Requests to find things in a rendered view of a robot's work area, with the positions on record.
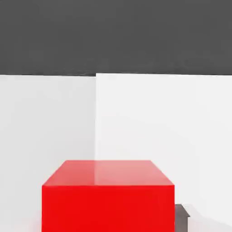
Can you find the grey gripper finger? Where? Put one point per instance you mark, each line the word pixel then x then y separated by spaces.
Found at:
pixel 181 220

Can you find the small red cube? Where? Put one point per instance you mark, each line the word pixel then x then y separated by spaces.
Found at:
pixel 108 203

